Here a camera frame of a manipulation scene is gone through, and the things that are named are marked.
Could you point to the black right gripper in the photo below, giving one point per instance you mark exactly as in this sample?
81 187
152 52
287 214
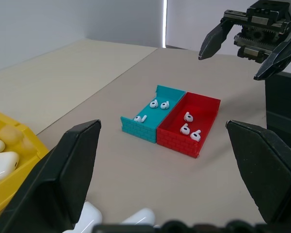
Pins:
259 24

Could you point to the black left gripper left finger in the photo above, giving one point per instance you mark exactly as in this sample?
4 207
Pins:
51 174

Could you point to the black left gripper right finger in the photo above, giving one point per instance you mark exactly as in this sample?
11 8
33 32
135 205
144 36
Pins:
269 170

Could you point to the yellow plastic bin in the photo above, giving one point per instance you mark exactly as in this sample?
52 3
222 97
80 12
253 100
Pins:
4 191

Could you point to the blue plastic tray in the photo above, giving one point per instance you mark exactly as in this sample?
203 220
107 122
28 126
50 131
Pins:
138 129

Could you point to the red plastic tray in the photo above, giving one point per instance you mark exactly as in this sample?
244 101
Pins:
174 143

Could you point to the dark block beside table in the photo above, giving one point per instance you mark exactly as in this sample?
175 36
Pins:
283 102

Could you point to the white earbud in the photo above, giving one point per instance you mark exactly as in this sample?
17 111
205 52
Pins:
154 104
138 119
165 105
188 117
196 136
184 129

